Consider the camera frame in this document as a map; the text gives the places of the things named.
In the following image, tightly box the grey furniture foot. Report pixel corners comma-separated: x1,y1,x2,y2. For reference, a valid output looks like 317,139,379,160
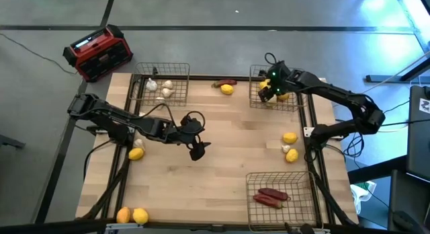
0,134,26,150

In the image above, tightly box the black desk foot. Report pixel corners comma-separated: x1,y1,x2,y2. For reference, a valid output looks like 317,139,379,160
365,57,430,83

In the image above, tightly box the black computer case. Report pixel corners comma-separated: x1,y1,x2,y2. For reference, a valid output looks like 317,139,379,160
405,85,430,184

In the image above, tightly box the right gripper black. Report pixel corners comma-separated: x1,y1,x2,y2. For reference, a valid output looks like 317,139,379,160
257,60,294,104

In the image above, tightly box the white green bag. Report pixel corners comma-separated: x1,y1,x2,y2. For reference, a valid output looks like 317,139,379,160
349,180,378,215

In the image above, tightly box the dark red chili pepper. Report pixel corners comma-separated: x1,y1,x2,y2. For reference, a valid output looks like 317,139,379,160
257,187,291,202

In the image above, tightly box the white floor cable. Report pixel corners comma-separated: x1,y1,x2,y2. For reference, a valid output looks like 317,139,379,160
361,50,430,95

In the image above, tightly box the black rig crossbar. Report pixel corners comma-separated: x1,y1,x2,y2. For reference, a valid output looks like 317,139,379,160
0,219,357,234

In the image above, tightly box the grey floor cable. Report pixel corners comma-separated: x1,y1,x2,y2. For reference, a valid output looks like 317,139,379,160
0,32,81,75

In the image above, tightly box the red black jobsite radio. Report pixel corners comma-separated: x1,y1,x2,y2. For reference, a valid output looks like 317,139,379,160
62,24,134,83

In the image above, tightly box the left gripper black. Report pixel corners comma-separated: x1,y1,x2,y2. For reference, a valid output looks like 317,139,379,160
177,114,212,162

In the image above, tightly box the wire mesh basket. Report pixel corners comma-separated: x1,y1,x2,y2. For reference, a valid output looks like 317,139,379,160
129,62,191,108
248,64,307,113
245,171,324,232

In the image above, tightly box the black cable bundle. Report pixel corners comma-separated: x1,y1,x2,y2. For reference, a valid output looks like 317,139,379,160
342,126,368,160

